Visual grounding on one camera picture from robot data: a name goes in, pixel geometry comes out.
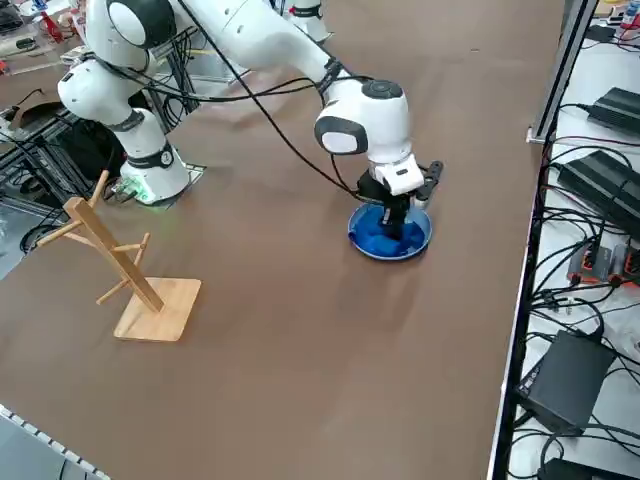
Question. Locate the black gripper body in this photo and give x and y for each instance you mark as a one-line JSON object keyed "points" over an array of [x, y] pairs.
{"points": [[372, 187]]}

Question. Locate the blue cloth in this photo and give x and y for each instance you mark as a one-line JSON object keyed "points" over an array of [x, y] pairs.
{"points": [[375, 242]]}

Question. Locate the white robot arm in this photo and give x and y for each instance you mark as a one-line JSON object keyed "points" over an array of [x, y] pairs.
{"points": [[260, 35], [310, 20]]}

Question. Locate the light blue plastic plate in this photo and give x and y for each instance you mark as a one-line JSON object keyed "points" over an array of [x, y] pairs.
{"points": [[356, 222]]}

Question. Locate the orange black device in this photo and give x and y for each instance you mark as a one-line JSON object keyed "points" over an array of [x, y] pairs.
{"points": [[627, 262], [587, 265]]}

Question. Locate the large black power adapter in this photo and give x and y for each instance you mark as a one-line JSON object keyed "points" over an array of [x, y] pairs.
{"points": [[600, 177]]}

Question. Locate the small black power adapter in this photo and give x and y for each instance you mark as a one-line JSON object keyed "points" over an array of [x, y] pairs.
{"points": [[617, 107]]}

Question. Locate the black power supply box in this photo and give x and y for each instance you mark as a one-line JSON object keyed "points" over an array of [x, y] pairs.
{"points": [[565, 380]]}

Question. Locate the wooden cup rack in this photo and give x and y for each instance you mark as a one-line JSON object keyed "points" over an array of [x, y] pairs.
{"points": [[155, 310]]}

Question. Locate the black bag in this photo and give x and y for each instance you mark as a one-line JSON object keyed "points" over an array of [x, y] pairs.
{"points": [[90, 150]]}

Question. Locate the flat black box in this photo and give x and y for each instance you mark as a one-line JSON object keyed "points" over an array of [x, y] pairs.
{"points": [[575, 472]]}

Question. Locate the aluminium frame post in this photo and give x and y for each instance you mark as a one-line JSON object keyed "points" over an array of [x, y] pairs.
{"points": [[560, 75]]}

